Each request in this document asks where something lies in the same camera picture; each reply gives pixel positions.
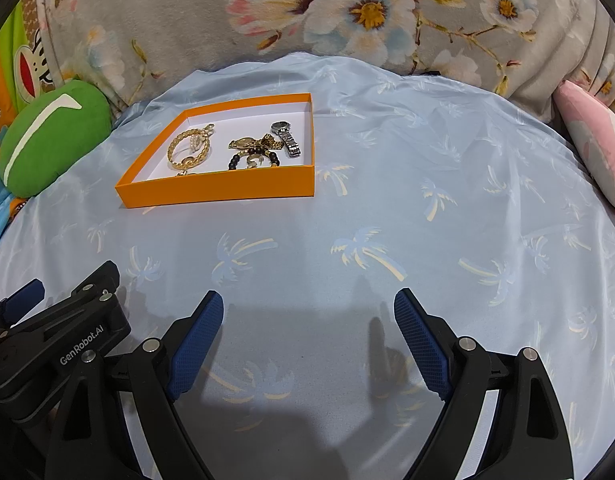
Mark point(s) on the orange cardboard box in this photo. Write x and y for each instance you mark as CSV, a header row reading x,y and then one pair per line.
x,y
212,187

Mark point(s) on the colourful cartoon monkey sheet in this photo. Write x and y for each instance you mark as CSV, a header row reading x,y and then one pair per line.
x,y
7,60

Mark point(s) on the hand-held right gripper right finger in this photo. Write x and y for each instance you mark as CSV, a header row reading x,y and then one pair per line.
x,y
422,345

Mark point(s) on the small gold earring pendant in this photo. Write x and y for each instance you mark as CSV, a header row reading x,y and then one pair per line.
x,y
207,131

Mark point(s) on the green round cushion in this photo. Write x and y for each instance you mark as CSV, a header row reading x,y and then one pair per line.
x,y
62,145

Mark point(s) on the gold wristwatch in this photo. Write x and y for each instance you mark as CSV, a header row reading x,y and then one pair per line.
x,y
245,143

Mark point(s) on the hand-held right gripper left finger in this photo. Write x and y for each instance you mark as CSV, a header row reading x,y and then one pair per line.
x,y
197,345

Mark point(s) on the light blue palm-print sheet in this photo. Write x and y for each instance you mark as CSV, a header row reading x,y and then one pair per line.
x,y
387,185

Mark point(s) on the grey floral blanket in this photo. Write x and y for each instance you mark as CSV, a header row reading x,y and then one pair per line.
x,y
187,25

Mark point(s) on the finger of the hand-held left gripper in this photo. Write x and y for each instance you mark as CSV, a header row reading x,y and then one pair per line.
x,y
87,325
22,297

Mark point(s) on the pink pillow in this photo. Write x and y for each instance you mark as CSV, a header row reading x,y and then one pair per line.
x,y
597,145

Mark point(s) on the silver wristwatch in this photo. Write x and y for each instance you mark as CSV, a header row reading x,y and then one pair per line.
x,y
281,126

